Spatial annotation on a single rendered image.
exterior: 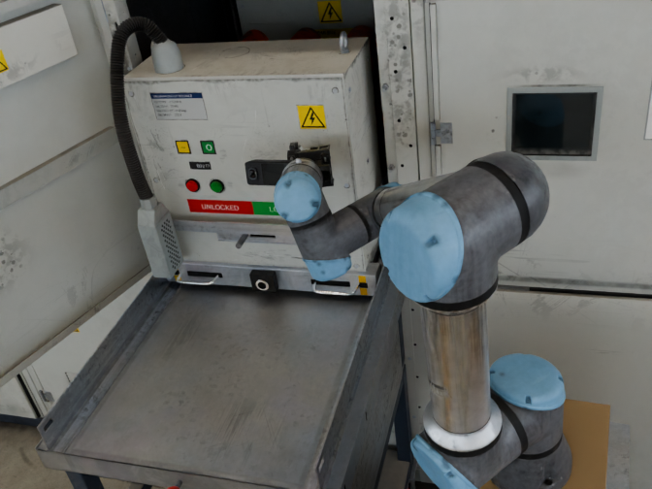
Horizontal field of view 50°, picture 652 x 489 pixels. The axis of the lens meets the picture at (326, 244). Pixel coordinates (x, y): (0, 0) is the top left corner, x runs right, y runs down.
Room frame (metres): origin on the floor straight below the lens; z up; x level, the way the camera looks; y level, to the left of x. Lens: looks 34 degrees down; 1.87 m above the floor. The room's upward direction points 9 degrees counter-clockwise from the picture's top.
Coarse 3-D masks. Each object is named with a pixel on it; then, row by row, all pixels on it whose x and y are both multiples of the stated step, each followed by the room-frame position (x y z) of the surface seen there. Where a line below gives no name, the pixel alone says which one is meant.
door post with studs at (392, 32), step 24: (384, 0) 1.41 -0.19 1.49; (384, 24) 1.41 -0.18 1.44; (384, 48) 1.41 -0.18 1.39; (408, 48) 1.39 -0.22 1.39; (384, 72) 1.41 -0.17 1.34; (408, 72) 1.39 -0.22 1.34; (384, 96) 1.41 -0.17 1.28; (408, 96) 1.39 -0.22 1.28; (384, 120) 1.42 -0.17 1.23; (408, 120) 1.39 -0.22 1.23; (408, 144) 1.39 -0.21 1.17; (408, 168) 1.40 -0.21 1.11
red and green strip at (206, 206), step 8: (192, 200) 1.42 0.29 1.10; (200, 200) 1.42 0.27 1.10; (208, 200) 1.41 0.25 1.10; (216, 200) 1.40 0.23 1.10; (192, 208) 1.42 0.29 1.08; (200, 208) 1.42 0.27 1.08; (208, 208) 1.41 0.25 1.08; (216, 208) 1.40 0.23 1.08; (224, 208) 1.40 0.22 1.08; (232, 208) 1.39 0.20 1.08; (240, 208) 1.38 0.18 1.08; (248, 208) 1.38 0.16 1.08; (256, 208) 1.37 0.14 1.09; (264, 208) 1.36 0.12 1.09; (272, 208) 1.36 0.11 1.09
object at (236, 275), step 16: (176, 272) 1.44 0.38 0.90; (192, 272) 1.43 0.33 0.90; (208, 272) 1.41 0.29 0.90; (224, 272) 1.40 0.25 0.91; (240, 272) 1.38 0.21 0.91; (288, 272) 1.34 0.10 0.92; (304, 272) 1.33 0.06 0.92; (352, 272) 1.29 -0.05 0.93; (368, 272) 1.29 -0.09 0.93; (288, 288) 1.34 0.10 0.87; (304, 288) 1.33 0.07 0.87; (320, 288) 1.32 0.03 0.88; (336, 288) 1.30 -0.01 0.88; (368, 288) 1.28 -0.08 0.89
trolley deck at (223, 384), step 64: (192, 320) 1.31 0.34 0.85; (256, 320) 1.27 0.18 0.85; (320, 320) 1.24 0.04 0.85; (384, 320) 1.20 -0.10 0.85; (128, 384) 1.12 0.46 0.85; (192, 384) 1.09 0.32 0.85; (256, 384) 1.06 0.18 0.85; (320, 384) 1.04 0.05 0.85; (128, 448) 0.94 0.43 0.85; (192, 448) 0.92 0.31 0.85; (256, 448) 0.90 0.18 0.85
